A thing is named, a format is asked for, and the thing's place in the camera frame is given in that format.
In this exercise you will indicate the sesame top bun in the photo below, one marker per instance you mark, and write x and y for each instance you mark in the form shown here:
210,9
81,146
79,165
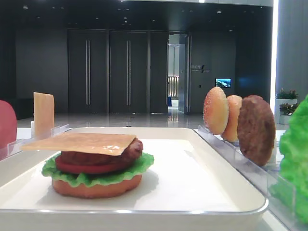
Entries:
216,111

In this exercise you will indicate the right clear acrylic rack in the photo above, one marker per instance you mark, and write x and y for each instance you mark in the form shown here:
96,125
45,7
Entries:
261,177

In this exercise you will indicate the lettuce leaf in burger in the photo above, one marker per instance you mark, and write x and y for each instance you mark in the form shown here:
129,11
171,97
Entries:
138,167

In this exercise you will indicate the sesame bun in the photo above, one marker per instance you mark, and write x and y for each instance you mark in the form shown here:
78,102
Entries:
230,132
216,111

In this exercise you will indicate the standing yellow cheese slice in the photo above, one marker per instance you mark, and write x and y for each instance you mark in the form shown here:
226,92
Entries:
43,113

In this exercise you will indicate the clear acrylic rack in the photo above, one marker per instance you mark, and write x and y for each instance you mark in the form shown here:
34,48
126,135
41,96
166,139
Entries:
15,147
261,177

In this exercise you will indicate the standing green lettuce leaf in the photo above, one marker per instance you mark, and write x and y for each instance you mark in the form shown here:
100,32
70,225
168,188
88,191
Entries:
294,156

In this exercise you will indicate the bottom bun of burger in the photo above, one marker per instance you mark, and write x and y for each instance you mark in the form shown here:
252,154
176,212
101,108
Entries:
97,191

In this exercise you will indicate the cheese slice on burger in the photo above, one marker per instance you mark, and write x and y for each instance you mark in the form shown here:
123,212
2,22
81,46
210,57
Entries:
92,143

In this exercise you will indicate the tomato slice in burger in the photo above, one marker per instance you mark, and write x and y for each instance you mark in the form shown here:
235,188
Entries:
91,169

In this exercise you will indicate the standing red tomato slice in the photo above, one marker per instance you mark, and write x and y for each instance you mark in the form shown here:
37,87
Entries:
8,124

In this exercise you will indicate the small wall display screen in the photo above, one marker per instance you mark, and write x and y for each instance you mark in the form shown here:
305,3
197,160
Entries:
223,82

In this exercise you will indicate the left clear acrylic rack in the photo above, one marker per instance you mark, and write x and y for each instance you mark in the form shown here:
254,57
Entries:
15,147

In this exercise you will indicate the dark double door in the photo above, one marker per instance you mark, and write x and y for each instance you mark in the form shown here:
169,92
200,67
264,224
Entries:
117,71

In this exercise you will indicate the meat patty in burger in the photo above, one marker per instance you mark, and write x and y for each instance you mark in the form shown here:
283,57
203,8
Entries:
129,155

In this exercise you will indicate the white rectangular serving tray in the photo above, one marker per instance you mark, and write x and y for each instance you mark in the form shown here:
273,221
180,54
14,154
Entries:
190,187

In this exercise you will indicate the standing brown meat patty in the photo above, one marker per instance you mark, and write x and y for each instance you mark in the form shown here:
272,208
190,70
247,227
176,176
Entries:
256,129

